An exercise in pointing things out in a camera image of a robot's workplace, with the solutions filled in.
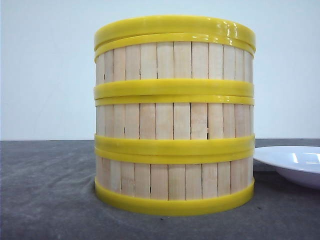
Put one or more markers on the bamboo steamer drawer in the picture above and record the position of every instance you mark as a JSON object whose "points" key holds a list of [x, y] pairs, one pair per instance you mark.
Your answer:
{"points": [[178, 193]]}

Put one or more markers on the white plate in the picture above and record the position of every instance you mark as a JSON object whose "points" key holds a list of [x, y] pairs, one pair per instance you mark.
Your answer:
{"points": [[298, 164]]}

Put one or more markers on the woven bamboo steamer lid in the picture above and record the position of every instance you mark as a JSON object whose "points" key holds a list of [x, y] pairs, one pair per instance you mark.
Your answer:
{"points": [[176, 24]]}

